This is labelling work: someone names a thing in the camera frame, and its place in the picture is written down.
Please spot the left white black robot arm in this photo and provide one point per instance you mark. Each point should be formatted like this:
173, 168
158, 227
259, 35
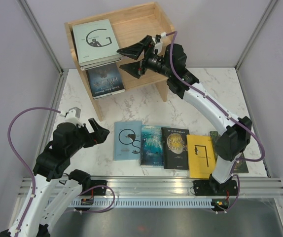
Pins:
38, 217

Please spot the light blue book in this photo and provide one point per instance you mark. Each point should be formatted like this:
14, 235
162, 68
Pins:
127, 140

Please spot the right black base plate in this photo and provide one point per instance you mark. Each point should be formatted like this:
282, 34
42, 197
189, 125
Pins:
201, 188

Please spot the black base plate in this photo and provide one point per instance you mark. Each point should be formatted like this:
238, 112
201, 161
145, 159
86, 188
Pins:
99, 191
201, 188

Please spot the left aluminium frame post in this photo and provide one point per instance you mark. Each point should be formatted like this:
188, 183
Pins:
40, 34

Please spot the Wuthering Heights dark blue book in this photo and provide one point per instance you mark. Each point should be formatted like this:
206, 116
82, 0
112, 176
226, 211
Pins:
105, 80

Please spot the green gold fantasy book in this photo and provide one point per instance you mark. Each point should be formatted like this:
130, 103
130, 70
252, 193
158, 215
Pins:
240, 167

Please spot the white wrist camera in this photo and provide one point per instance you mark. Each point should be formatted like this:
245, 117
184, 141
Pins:
72, 116
158, 43

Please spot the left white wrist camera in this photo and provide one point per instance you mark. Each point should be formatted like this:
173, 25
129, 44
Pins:
72, 116

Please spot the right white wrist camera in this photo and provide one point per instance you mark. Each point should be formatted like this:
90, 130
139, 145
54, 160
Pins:
158, 43

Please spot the white slotted cable duct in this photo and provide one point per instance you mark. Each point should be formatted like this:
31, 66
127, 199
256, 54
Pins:
103, 202

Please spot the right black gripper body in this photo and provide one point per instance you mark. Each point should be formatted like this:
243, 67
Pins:
152, 60

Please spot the grey white book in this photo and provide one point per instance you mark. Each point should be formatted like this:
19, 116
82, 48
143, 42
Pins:
95, 43

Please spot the Robinson Crusoe purple book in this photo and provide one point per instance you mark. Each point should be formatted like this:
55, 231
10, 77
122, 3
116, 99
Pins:
99, 65

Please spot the right aluminium frame post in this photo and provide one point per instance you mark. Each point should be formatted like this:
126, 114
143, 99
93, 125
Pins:
261, 23

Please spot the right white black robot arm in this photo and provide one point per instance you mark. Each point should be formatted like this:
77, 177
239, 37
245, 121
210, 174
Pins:
233, 131

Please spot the teal sea cover book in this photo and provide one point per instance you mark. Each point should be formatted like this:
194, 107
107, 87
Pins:
151, 146

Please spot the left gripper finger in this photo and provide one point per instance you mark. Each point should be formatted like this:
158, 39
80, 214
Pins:
99, 135
92, 125

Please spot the aluminium frame post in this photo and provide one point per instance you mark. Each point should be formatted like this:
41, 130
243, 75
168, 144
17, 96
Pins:
261, 23
40, 34

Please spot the black Moon and Sixpence book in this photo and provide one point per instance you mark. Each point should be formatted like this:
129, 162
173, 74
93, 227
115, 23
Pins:
175, 151

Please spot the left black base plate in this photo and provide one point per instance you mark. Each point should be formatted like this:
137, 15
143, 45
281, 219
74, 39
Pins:
99, 191

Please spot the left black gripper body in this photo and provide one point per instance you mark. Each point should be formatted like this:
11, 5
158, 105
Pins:
84, 138

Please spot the yellow book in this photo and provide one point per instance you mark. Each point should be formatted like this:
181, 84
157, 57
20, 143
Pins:
201, 159

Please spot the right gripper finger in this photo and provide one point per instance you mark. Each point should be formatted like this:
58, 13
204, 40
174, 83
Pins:
135, 69
134, 51

